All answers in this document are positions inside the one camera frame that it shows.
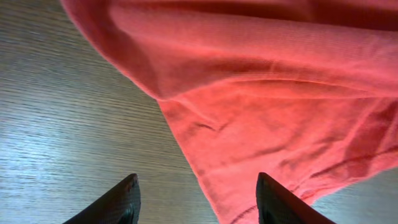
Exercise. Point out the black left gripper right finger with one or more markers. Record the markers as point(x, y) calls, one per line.
point(278, 205)

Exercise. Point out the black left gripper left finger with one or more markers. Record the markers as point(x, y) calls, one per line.
point(120, 205)

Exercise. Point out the orange t-shirt with white print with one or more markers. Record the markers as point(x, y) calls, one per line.
point(304, 90)

